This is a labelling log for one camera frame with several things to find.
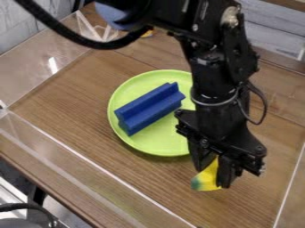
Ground clear acrylic tray wall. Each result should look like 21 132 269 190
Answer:
0 108 195 228

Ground black cable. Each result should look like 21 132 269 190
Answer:
0 202 57 228

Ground black metal table bracket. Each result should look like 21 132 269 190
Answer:
27 185 69 228

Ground yellow toy banana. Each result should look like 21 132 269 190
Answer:
190 159 221 191

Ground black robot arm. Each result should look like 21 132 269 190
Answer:
13 0 267 188

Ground clear acrylic corner bracket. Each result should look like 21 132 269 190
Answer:
75 11 119 43

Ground blue foam block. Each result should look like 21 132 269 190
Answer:
114 82 186 136

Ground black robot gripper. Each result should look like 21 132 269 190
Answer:
174 99 267 188

